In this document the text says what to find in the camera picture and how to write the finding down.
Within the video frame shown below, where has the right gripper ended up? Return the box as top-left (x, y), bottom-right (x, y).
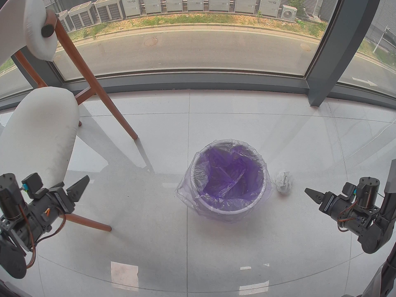
top-left (319, 191), bottom-right (360, 226)

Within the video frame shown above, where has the crumpled white paper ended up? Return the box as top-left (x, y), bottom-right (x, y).
top-left (275, 170), bottom-right (293, 195)

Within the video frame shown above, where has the white trash bin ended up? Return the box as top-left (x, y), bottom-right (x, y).
top-left (191, 139), bottom-right (268, 216)

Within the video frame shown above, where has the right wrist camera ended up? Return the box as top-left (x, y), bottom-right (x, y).
top-left (341, 182), bottom-right (357, 202)

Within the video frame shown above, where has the window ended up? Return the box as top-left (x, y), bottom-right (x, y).
top-left (0, 0), bottom-right (396, 112)

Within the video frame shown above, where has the white cushioned wooden chair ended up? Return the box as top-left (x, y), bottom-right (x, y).
top-left (0, 0), bottom-right (139, 233)

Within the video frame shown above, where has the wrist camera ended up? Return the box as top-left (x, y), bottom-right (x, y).
top-left (341, 182), bottom-right (357, 202)
top-left (21, 172), bottom-right (64, 200)

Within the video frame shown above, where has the purple plastic bag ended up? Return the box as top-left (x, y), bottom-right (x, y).
top-left (175, 138), bottom-right (274, 226)

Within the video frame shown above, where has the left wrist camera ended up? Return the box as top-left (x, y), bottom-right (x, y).
top-left (21, 172), bottom-right (64, 200)

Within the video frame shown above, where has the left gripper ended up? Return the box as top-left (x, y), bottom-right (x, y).
top-left (29, 175), bottom-right (90, 229)

